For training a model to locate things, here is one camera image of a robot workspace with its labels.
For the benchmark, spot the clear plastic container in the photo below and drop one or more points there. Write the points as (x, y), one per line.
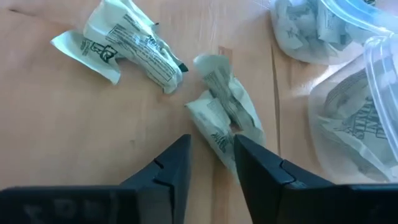
(382, 77)
(357, 12)

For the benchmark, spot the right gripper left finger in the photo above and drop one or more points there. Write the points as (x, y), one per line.
(168, 174)

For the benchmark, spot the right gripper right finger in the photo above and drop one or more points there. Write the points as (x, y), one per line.
(264, 174)

